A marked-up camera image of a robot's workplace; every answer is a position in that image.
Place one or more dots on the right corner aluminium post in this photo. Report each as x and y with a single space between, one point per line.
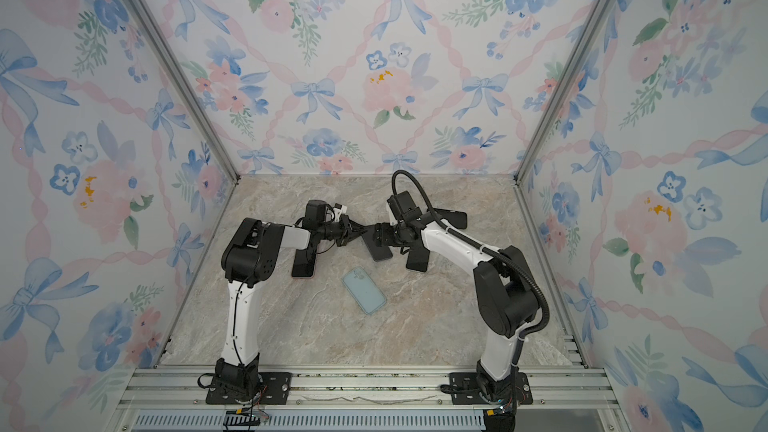
577 58

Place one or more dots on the blue-edged black phone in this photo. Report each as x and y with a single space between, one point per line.
377 251

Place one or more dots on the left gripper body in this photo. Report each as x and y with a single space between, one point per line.
337 232

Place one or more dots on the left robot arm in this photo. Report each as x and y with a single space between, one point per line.
248 261

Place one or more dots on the left corner aluminium post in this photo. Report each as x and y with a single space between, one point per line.
172 67

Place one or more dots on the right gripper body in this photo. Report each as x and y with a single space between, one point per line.
390 236

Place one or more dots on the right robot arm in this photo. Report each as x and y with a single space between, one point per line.
507 298

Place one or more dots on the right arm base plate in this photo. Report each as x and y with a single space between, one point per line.
477 388

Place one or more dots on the corner aluminium post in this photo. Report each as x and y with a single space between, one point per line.
577 58
172 67

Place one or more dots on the black phone case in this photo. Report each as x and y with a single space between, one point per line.
457 219

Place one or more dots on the grey-edged black phone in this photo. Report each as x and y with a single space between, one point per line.
418 259

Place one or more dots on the aluminium rail frame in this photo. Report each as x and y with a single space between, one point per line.
334 398

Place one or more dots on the pink phone case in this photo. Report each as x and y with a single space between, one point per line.
298 267

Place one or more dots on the light blue phone case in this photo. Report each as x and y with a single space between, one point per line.
364 290

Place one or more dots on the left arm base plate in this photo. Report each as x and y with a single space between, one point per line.
270 388

